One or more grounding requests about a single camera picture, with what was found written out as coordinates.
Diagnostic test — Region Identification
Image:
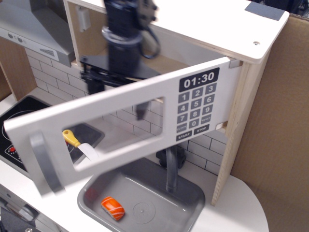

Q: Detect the grey oven front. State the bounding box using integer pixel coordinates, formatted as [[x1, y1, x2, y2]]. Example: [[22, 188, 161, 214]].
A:
[[0, 185, 66, 232]]

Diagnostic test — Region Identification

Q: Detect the grey range hood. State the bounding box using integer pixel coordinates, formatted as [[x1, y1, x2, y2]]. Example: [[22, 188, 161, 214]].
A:
[[0, 0, 75, 67]]

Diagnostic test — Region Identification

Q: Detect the yellow handled toy knife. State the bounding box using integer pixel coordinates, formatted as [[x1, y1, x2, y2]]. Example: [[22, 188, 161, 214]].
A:
[[62, 130, 99, 161]]

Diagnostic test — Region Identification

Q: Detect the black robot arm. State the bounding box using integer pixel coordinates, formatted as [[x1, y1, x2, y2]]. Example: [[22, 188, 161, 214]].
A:
[[80, 0, 161, 94]]

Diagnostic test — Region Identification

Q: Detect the grey toy sink basin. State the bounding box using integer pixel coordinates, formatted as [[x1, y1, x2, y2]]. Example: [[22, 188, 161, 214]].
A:
[[77, 158, 205, 232]]

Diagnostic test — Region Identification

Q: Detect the grey tape patch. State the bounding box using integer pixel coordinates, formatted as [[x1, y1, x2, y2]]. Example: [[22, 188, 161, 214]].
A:
[[245, 1, 285, 21]]

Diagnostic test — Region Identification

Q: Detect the orange salmon sushi toy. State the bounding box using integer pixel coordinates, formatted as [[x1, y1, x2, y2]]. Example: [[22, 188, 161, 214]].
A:
[[100, 196, 125, 221]]

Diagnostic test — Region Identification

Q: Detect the wooden microwave cabinet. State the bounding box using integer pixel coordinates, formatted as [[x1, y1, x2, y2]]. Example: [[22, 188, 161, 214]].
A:
[[69, 0, 289, 203]]

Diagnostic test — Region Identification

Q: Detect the white toy microwave door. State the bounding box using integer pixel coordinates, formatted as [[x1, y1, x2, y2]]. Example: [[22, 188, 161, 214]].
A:
[[3, 57, 239, 196]]

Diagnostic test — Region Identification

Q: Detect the dark grey toy faucet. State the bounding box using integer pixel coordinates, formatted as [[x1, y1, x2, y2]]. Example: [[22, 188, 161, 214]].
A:
[[156, 145, 186, 193]]

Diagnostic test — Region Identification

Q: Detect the brown cardboard panel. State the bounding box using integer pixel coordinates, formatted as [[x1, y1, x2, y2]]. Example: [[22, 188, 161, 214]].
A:
[[232, 15, 309, 232]]

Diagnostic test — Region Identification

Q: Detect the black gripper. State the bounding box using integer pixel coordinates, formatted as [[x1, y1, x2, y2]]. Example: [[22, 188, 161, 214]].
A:
[[80, 43, 160, 120]]

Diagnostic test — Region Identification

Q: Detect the black toy stove top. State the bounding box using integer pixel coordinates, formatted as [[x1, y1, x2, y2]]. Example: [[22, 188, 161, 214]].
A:
[[0, 96, 105, 174]]

